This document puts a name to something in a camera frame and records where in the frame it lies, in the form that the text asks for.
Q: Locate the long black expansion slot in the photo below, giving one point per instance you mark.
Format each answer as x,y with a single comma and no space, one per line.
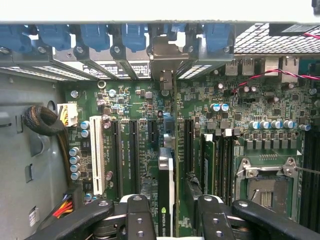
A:
189,147
115,160

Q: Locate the blue expansion slot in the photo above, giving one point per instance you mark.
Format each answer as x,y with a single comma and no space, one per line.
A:
168,122

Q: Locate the black RAM slot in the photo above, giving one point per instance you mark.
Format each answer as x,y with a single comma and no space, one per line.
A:
220,170
230,170

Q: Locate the thin metal locking lever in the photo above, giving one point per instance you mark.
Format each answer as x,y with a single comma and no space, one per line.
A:
307,170

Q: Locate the green motherboard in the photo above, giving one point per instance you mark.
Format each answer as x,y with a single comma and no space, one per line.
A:
140,100

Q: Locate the metal rear port block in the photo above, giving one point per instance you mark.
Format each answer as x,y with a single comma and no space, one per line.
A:
240,66
282,68

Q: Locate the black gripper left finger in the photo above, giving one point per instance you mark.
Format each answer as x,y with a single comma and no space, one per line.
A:
140,220

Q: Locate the open black PC case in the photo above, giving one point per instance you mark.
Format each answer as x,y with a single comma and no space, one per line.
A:
25,150

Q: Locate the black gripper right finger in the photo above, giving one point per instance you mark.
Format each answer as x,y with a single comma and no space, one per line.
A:
215,220

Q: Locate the CPU socket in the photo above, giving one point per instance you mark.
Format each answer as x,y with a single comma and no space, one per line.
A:
265,190

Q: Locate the installed RAM stick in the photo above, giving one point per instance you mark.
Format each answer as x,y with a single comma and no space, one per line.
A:
208,162

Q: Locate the white expansion slot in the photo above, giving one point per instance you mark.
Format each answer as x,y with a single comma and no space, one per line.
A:
97,155

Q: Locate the short black expansion slot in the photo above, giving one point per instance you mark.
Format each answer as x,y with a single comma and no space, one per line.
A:
152,132

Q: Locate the blue card retention clip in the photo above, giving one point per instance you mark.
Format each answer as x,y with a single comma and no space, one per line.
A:
217,37
133,37
95,37
55,36
12,37

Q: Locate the white power connector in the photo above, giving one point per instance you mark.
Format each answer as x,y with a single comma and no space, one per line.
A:
71,112

